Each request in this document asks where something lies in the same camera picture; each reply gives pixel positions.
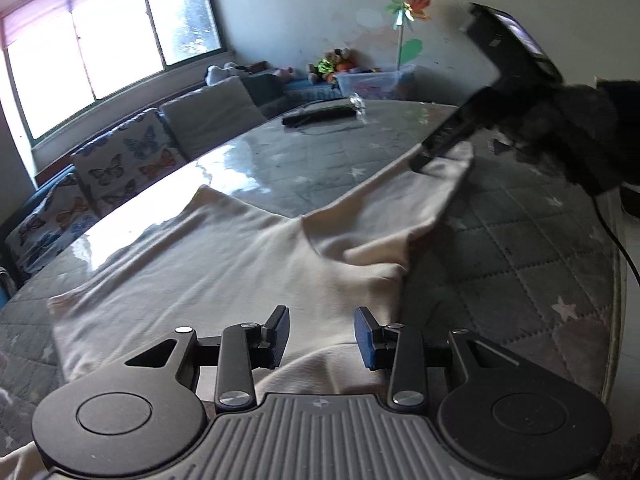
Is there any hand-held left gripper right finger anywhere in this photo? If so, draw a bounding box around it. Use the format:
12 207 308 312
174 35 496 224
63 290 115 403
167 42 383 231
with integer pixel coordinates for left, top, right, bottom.
353 305 522 409

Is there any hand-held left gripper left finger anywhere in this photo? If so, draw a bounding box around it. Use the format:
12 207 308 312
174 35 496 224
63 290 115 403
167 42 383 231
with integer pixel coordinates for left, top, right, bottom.
124 305 292 411

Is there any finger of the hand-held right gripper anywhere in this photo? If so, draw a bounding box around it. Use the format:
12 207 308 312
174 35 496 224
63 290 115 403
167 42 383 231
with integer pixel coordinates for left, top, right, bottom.
410 142 451 172

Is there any cream long-sleeve garment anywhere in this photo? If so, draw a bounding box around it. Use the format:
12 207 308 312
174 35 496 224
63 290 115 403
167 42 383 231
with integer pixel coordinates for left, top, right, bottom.
0 141 475 480

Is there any clear plastic storage box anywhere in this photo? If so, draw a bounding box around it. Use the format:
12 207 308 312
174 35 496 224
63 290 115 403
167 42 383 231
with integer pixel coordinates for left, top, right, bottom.
335 65 416 101

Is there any paper flower pinwheel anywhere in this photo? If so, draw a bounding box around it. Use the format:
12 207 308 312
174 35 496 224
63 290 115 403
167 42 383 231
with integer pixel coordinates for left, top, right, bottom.
385 0 433 73

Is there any black remote control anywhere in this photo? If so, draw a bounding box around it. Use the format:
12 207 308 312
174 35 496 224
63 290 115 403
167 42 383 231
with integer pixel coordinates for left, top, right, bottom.
281 104 357 128

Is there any plush toy pile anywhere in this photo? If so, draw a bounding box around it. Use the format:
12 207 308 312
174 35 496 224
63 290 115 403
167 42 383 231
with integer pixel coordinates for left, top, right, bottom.
306 47 358 85

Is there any beige cushion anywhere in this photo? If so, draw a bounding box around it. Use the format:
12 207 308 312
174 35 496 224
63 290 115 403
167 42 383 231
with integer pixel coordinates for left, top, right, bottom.
161 76 268 161

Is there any white plush toy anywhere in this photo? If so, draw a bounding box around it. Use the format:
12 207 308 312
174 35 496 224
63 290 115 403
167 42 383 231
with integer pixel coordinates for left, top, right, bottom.
206 62 246 86

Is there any butterfly print cushion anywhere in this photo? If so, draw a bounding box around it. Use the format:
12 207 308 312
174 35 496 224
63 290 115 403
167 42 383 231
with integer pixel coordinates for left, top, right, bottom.
5 172 101 281
71 107 187 218

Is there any dark blue sofa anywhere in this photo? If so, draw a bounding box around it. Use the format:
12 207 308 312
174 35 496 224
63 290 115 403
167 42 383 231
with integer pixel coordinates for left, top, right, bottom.
0 72 346 306

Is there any large window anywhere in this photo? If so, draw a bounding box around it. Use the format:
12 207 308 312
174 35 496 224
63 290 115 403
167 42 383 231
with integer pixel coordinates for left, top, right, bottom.
0 0 224 143

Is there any black cable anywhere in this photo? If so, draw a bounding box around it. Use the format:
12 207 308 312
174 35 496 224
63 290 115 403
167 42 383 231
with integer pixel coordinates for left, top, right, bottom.
594 192 640 281

